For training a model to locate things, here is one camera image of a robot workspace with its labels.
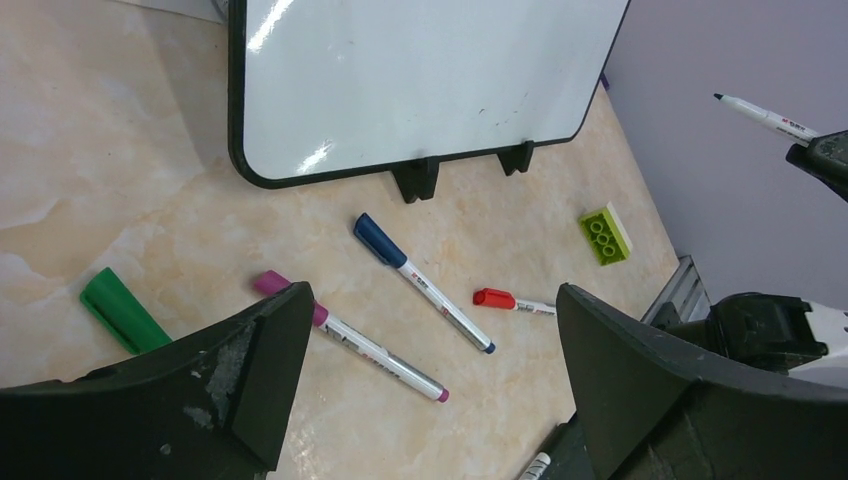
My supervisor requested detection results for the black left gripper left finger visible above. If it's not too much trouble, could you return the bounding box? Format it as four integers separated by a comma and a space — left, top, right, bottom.
1, 282, 314, 479

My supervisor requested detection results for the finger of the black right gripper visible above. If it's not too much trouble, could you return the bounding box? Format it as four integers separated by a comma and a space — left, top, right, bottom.
786, 130, 848, 201

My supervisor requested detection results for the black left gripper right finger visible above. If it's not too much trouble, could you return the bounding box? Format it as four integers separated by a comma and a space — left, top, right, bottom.
556, 283, 847, 479

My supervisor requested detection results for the green whiteboard marker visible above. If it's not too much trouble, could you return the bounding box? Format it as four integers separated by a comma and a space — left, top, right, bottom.
713, 93, 820, 147

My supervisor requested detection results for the green marker cap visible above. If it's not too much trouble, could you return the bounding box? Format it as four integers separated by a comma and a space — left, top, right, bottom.
79, 267, 172, 355

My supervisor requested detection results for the white whiteboard black frame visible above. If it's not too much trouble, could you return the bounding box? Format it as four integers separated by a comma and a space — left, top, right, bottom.
227, 1, 629, 203

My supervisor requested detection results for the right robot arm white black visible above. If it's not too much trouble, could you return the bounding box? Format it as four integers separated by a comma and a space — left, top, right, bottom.
651, 292, 847, 388

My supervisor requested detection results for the silver marker near base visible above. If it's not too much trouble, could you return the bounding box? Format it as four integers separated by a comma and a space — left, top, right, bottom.
518, 452, 552, 480

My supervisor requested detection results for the purple capped marker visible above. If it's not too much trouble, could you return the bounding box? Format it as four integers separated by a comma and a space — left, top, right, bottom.
253, 269, 451, 405

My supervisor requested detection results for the green lego brick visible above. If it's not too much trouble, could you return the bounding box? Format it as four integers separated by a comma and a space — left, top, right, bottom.
578, 202, 633, 266

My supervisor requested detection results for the red capped marker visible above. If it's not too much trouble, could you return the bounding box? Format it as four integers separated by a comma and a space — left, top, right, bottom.
472, 288, 557, 316

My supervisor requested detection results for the blue capped marker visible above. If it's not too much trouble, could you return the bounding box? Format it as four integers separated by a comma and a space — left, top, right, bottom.
352, 213, 496, 354

